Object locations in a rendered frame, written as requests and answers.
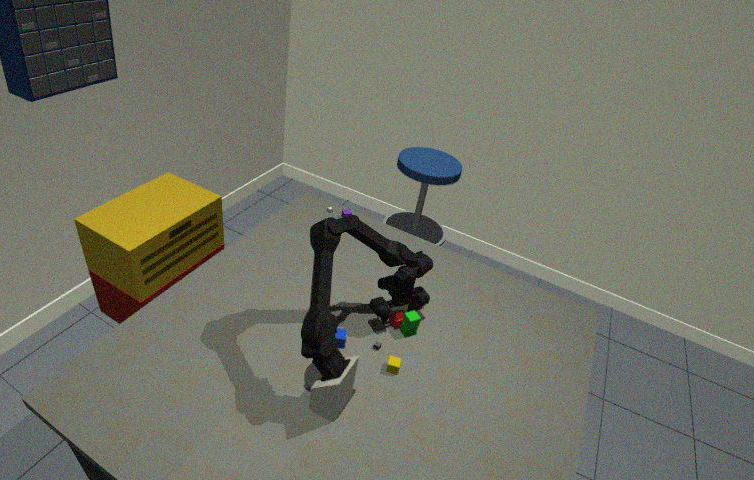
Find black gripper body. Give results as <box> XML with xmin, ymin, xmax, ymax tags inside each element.
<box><xmin>369</xmin><ymin>282</ymin><xmax>430</xmax><ymax>318</ymax></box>

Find yellow cube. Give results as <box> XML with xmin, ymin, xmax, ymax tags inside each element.
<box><xmin>386</xmin><ymin>356</ymin><xmax>402</xmax><ymax>375</ymax></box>

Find blue cube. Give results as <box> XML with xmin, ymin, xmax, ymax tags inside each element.
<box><xmin>335</xmin><ymin>328</ymin><xmax>347</xmax><ymax>349</ymax></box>

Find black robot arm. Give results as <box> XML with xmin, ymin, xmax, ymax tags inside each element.
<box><xmin>301</xmin><ymin>215</ymin><xmax>433</xmax><ymax>381</ymax></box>

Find green block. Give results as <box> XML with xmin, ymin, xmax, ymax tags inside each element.
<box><xmin>403</xmin><ymin>311</ymin><xmax>421</xmax><ymax>330</ymax></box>
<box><xmin>400</xmin><ymin>322</ymin><xmax>418</xmax><ymax>338</ymax></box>

